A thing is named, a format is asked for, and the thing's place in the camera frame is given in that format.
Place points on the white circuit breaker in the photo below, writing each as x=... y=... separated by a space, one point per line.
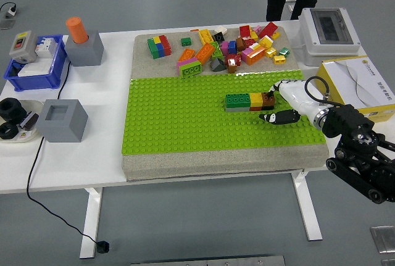
x=46 y=47

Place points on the white flat panel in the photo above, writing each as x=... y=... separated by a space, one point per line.
x=34 y=69

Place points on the blue stacked toy brick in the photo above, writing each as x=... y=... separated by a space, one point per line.
x=159 y=50

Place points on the small green toy brick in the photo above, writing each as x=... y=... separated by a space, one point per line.
x=284 y=51

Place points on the small dark green brick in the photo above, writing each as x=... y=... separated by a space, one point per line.
x=186 y=42

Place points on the yellow stacked toy brick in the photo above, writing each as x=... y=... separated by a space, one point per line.
x=157 y=39

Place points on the large orange toy brick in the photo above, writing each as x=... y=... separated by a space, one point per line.
x=256 y=55

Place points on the long metal floor plate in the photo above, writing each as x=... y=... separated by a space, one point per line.
x=206 y=260

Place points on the flat orange-red toy brick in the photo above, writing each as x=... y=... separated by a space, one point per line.
x=255 y=108

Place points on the shiny yellow toy brick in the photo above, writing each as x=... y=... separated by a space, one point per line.
x=270 y=52

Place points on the yellow and white brick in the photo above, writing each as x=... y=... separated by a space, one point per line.
x=265 y=41

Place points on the large pink toy brick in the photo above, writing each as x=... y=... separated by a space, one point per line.
x=184 y=62

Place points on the white plate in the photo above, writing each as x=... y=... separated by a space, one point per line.
x=32 y=134

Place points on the long yellow toy brick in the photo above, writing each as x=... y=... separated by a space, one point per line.
x=206 y=36

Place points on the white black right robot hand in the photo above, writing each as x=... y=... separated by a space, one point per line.
x=299 y=99

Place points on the large lime toy brick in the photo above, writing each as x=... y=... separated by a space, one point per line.
x=191 y=70

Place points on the small pink toy brick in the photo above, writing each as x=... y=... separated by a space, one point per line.
x=257 y=28

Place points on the red stacked toy brick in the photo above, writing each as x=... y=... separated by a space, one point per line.
x=166 y=45

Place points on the green stacked toy brick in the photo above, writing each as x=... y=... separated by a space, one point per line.
x=152 y=48

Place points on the white electrical enclosure box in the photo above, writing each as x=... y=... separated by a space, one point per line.
x=321 y=47

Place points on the small black nut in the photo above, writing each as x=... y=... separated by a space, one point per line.
x=14 y=131

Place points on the flat grey toy brick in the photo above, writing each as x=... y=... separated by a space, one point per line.
x=237 y=109

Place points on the long red toy brick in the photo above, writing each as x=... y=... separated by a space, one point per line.
x=268 y=30

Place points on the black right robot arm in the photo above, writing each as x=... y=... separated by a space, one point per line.
x=355 y=130

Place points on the dark red round brick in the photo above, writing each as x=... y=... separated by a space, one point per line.
x=233 y=60

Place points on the dull yellow toy brick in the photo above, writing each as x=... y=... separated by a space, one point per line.
x=276 y=35

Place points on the grey floor plate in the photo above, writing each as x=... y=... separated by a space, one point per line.
x=6 y=24

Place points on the red square toy brick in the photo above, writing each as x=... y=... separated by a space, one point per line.
x=245 y=31

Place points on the black square toy brick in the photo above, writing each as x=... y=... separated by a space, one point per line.
x=218 y=37

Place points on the grey block with square recess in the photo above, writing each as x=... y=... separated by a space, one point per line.
x=61 y=127

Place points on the white toy brick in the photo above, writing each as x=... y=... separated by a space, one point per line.
x=221 y=29

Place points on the small red toy brick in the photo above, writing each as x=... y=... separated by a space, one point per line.
x=250 y=42

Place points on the grey block with round hole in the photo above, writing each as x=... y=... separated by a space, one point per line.
x=86 y=53

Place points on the green studded baseplate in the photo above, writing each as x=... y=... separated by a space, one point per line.
x=185 y=127

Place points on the orange-brown toy brick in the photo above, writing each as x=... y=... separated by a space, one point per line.
x=232 y=68

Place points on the black plug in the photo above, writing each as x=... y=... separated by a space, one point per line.
x=103 y=246

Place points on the blue plastic bin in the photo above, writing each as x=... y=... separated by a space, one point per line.
x=34 y=82

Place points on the metal floor box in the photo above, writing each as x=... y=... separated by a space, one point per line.
x=384 y=239

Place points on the large black nut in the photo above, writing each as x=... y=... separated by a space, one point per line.
x=6 y=107

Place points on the grey-brown mat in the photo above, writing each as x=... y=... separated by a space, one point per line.
x=216 y=164

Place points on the dark brown toy brick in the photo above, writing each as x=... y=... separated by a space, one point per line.
x=241 y=44

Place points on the dark grey sloped brick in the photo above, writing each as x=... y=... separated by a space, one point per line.
x=218 y=64

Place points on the small dark block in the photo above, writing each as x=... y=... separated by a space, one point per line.
x=29 y=121

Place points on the grey switch box red button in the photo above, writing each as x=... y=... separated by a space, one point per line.
x=23 y=47

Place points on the yellow white cardboard box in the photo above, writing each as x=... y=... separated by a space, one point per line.
x=364 y=74

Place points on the white table leg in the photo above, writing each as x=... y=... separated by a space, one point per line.
x=91 y=216
x=307 y=210

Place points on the orange cylinder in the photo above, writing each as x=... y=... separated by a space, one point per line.
x=77 y=31

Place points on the small yellow toy brick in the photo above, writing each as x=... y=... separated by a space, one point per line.
x=279 y=59
x=254 y=35

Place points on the magenta toy brick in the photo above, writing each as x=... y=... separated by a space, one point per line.
x=224 y=47

